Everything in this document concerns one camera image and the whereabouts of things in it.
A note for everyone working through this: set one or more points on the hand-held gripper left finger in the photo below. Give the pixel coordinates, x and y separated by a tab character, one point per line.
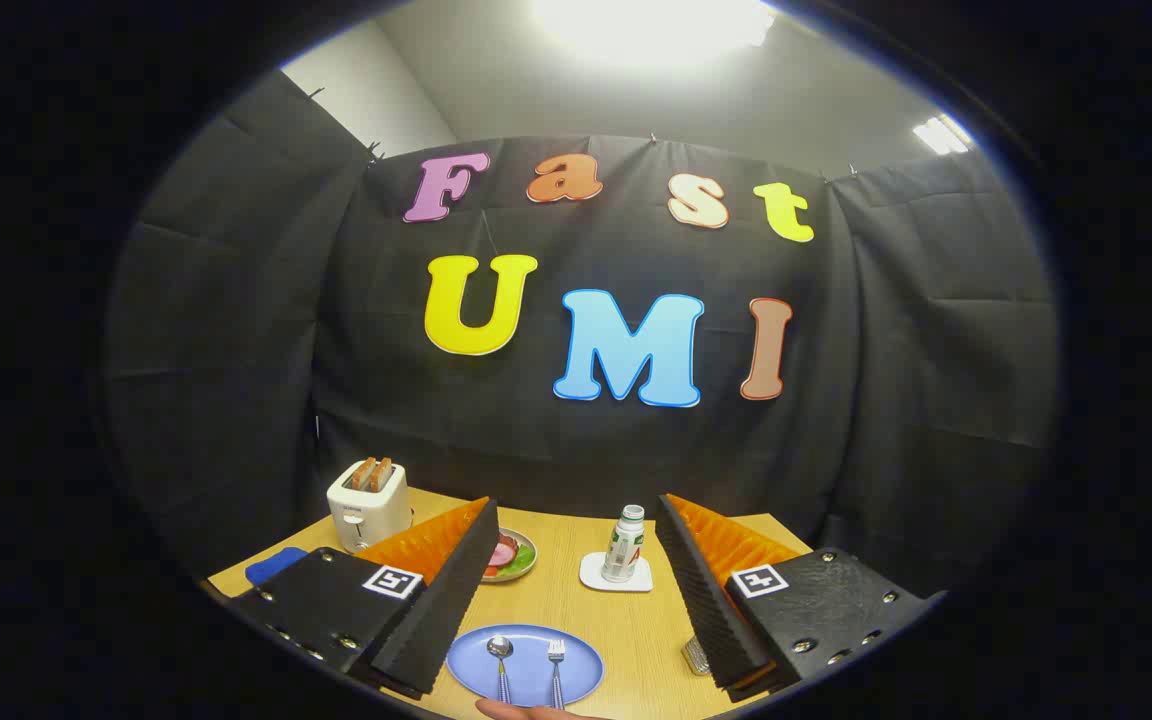
446	610

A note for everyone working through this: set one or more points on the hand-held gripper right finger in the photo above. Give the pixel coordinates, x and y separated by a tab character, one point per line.
706	610

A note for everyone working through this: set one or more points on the white square coaster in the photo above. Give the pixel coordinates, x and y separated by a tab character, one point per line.
636	582

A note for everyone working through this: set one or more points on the pink ham slice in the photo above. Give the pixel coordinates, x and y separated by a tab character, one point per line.
503	550

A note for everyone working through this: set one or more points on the green lettuce leaf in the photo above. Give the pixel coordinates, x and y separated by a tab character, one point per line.
518	560

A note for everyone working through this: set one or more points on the grey food plate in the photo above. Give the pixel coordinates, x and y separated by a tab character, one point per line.
526	573

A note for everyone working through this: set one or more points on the blue round plate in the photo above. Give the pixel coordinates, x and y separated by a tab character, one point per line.
528	670

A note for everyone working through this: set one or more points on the white bottle with green label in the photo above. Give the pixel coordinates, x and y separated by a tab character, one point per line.
623	550

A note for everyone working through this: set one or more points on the white toaster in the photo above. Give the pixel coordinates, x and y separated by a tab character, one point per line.
366	510

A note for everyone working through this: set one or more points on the brown toast slice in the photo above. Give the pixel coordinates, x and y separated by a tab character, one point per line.
383	470
364	472

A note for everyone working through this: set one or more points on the blue folded cloth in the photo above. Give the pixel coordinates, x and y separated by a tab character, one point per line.
271	568

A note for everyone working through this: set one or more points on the small ceiling light panel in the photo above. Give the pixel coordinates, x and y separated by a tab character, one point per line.
941	135

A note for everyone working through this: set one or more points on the large ceiling light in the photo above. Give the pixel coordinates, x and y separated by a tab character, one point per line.
656	25

